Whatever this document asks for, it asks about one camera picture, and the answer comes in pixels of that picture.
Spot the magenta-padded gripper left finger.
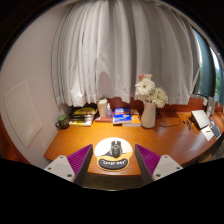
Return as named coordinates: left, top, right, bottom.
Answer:
left=43, top=143, right=94, bottom=187

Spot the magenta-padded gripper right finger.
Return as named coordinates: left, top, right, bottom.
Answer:
left=134, top=143, right=184, bottom=186

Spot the black and grey computer mouse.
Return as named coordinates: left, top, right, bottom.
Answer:
left=108, top=139, right=123, bottom=159

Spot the round white mouse pad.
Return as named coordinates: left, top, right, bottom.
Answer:
left=93, top=137, right=134, bottom=172

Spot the dark mug with green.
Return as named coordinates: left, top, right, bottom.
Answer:
left=54, top=114, right=70, bottom=130

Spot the yellow and white book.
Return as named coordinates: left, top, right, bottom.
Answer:
left=68, top=119, right=94, bottom=127

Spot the white ceramic vase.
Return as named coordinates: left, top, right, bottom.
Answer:
left=140, top=100, right=157, bottom=129

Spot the orange cover book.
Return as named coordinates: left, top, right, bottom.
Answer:
left=121, top=108, right=142, bottom=128

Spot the yellow and black book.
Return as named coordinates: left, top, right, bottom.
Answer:
left=71, top=106, right=98, bottom=117

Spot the silver laptop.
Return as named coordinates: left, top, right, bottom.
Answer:
left=190, top=109, right=212, bottom=131

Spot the red-brown book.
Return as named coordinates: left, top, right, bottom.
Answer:
left=94, top=115, right=114, bottom=123

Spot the cream lidded cup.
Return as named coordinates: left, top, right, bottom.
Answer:
left=96, top=97, right=109, bottom=118

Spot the clear spray bottle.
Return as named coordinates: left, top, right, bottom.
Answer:
left=106, top=102, right=113, bottom=119

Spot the white daisy flower bouquet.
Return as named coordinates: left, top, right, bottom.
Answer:
left=134, top=73, right=169, bottom=109

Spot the window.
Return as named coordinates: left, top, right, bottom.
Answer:
left=193, top=28, right=224, bottom=106

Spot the white curtain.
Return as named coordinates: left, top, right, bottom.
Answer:
left=50, top=0, right=203, bottom=108

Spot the black cable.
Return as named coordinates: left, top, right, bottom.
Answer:
left=156, top=111, right=188, bottom=128

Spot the white wall panel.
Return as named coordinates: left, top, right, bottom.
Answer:
left=3, top=79, right=44, bottom=149

